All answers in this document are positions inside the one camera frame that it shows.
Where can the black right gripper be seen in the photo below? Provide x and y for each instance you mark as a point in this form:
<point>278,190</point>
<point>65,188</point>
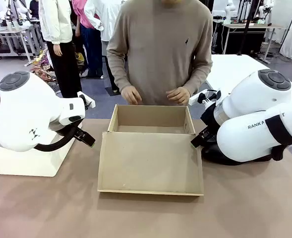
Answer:
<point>211,124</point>

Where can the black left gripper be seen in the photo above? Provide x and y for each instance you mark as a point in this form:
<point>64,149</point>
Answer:
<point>79,126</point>

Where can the brown cardboard shoe box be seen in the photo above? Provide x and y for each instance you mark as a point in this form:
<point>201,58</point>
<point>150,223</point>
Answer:
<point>148,161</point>

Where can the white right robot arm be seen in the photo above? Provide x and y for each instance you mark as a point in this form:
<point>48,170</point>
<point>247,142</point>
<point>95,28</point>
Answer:
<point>247,99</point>

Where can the person's left forearm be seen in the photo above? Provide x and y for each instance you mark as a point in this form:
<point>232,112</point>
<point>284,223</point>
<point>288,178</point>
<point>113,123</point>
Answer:
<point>197,77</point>

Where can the person's right forearm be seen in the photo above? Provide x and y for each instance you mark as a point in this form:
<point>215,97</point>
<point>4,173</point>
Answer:
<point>118,74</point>

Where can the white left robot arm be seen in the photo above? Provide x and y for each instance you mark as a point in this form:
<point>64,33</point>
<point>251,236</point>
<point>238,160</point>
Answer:
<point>24,111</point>

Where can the white rectangular storage box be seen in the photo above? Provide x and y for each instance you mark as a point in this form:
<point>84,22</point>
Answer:
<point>36,161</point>

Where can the person's left hand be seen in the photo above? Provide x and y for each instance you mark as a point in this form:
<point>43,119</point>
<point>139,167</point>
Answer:
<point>179,95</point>

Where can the person's right hand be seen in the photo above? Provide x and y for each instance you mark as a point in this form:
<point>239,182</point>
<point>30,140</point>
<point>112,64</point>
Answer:
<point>132,95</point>

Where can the white side table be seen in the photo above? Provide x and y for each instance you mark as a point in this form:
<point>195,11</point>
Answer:
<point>230,72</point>

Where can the yellow patterned bag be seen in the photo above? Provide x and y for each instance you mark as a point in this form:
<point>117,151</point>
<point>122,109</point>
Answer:
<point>80,59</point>

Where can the colourful fabric pile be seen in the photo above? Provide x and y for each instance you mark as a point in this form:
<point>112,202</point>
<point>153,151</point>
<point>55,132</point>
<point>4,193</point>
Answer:
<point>45,63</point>

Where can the person in beige sweater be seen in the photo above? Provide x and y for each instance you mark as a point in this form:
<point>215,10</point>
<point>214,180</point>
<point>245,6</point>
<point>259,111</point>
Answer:
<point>160,49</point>

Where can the black tripod stand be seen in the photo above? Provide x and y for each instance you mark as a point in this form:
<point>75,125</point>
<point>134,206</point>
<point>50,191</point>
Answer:
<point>246,29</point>

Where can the bystander white jacket black trousers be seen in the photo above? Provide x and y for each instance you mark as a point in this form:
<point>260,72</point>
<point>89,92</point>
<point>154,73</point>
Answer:
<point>54,22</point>

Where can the bystander in pink top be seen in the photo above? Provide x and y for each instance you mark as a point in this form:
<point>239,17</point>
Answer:
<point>82,15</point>

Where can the dark framed lab desk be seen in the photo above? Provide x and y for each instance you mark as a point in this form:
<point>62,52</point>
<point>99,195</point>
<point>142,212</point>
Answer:
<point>254,27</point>

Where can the grey metal workbench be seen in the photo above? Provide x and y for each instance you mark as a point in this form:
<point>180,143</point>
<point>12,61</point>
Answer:
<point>9,31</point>

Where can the small white background robot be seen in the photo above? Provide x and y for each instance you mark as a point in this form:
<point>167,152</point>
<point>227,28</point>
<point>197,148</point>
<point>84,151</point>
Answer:
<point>228,10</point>

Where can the bystander in dark clothes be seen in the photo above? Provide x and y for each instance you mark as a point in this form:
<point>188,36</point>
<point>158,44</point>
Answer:
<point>34,7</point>

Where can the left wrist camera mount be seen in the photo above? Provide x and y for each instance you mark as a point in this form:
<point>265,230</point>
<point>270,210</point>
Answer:
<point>90,101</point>

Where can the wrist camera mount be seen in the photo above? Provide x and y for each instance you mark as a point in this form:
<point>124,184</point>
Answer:
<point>194,99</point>
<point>90,101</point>

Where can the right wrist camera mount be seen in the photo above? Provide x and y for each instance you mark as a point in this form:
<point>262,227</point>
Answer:
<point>194,99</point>

